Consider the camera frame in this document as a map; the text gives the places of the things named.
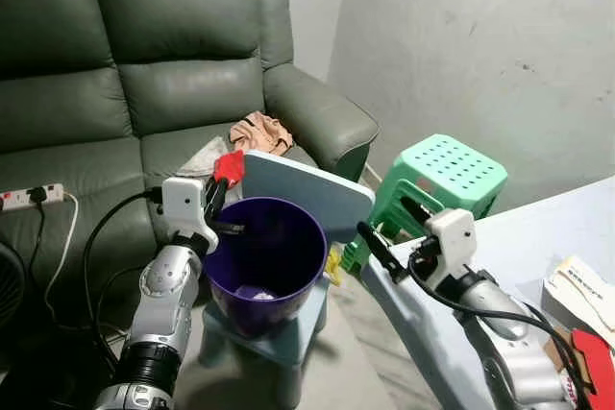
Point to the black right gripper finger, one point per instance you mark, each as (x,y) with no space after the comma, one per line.
(418,213)
(380,249)

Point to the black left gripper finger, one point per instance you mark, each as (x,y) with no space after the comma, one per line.
(217,193)
(231,229)

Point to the red trash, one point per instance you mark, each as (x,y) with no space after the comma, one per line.
(231,166)

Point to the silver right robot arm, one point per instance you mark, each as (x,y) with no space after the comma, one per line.
(500,333)

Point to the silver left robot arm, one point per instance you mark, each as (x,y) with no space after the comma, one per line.
(163,304)

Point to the purple plastic rubbish bin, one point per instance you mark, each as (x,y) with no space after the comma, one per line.
(269,256)

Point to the crumpled white trash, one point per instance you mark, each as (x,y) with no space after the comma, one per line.
(256,292)

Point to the grey white plastic bag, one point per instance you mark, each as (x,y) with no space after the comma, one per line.
(204,158)

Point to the small yellow object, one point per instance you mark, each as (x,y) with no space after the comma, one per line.
(333,266)

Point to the green plastic stool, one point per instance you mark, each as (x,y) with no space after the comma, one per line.
(447,170)

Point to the peach crumpled cloth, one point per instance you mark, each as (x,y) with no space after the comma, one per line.
(261,133)

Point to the light blue plastic chair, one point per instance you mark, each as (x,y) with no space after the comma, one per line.
(307,194)

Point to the white printed paper box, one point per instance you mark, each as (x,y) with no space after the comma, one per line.
(581,295)

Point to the dark green leather sofa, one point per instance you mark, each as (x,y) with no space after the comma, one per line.
(183,26)

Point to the white power strip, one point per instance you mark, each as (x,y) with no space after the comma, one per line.
(17,199)

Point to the red printed cardboard box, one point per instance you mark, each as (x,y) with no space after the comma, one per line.
(596,367)

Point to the black floor fan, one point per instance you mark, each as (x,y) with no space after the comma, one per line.
(8,285)

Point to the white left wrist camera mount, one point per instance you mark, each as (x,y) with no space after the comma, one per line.
(183,204)

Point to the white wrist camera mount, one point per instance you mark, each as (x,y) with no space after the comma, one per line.
(454,235)
(183,204)

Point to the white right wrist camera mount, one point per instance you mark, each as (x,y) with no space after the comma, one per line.
(454,235)

